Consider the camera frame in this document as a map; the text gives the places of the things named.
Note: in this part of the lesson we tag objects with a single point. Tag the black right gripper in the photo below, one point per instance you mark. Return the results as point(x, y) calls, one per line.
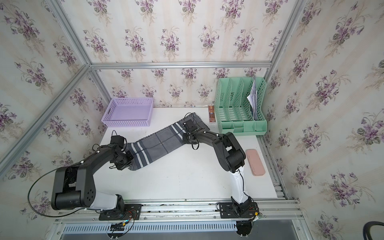
point(184, 140)

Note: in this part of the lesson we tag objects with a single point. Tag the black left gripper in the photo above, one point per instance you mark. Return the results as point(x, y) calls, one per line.
point(130, 157)

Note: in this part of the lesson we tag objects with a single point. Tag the grey plaid pillowcase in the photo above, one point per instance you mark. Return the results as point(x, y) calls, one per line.
point(155, 146)

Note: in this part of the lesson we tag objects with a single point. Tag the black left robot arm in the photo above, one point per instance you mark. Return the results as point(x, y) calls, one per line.
point(74, 186)

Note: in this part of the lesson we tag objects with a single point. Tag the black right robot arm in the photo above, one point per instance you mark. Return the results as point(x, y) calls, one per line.
point(231, 158)

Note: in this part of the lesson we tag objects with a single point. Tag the small brown box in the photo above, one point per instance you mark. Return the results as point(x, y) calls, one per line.
point(212, 116)

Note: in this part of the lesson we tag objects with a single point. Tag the purple perforated plastic basket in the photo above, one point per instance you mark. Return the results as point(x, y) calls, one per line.
point(128, 112)

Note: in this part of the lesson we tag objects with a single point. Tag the green plastic file organizer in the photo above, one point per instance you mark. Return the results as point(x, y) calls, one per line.
point(232, 108)

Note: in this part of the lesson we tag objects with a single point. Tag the pink flat case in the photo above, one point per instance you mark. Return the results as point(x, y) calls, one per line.
point(255, 162)

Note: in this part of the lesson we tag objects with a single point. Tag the white papers in organizer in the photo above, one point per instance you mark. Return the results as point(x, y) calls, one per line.
point(252, 98)

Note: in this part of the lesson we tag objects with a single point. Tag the black chair part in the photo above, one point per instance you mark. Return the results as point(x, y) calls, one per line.
point(371, 228)

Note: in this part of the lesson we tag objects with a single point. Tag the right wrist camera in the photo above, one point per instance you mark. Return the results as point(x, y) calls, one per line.
point(190, 126)

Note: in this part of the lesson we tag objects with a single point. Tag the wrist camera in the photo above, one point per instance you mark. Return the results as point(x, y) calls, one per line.
point(190, 126)
point(118, 140)

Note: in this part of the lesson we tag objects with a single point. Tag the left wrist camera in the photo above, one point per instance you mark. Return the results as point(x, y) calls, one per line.
point(118, 140)

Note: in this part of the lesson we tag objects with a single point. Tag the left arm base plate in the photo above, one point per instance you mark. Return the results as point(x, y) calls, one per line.
point(120, 211)

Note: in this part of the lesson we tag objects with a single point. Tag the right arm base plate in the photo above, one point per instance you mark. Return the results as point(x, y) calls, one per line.
point(229, 210)

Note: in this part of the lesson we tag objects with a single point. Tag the aluminium rail frame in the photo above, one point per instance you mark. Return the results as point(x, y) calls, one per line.
point(185, 217)

